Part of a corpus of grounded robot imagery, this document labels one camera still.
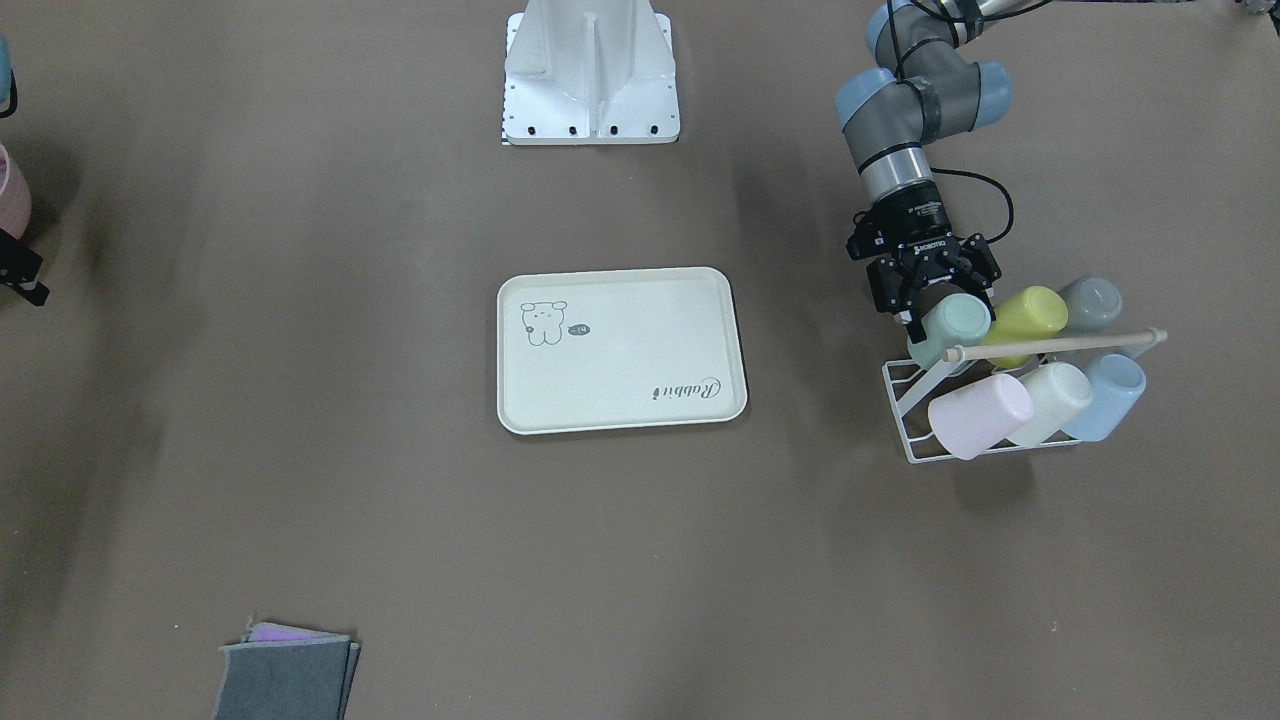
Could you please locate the yellow cup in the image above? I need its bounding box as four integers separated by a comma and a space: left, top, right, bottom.
980, 284, 1069, 346

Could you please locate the white wire cup rack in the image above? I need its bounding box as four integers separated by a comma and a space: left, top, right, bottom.
881, 352, 1091, 465

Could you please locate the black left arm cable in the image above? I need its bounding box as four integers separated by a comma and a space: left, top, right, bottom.
931, 168, 1015, 247

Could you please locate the cream white cup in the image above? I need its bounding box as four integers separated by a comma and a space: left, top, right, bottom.
1007, 363, 1093, 447

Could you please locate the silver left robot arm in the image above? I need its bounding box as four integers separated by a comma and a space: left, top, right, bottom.
835, 1, 1039, 343

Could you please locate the purple cloth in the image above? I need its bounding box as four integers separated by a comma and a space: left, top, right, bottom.
242, 621, 332, 643

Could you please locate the pink bowl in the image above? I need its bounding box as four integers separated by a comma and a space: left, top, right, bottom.
1, 145, 33, 259

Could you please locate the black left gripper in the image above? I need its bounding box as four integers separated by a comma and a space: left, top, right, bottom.
846, 181, 1002, 345

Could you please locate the green cup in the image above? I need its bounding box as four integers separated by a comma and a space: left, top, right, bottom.
908, 293, 992, 370

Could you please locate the grey cup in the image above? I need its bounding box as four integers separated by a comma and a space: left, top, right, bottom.
1059, 275, 1124, 337

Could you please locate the pink cup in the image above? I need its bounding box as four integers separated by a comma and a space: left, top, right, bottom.
927, 374, 1036, 460

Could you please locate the cream rabbit tray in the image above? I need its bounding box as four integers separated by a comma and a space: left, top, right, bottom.
495, 266, 749, 436

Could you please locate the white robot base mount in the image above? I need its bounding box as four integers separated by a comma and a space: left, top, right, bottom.
500, 1, 682, 146

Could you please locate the light blue cup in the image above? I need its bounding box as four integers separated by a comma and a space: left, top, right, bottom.
1062, 354, 1148, 442

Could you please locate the grey folded cloth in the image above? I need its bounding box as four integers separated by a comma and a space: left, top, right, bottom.
212, 635, 362, 719

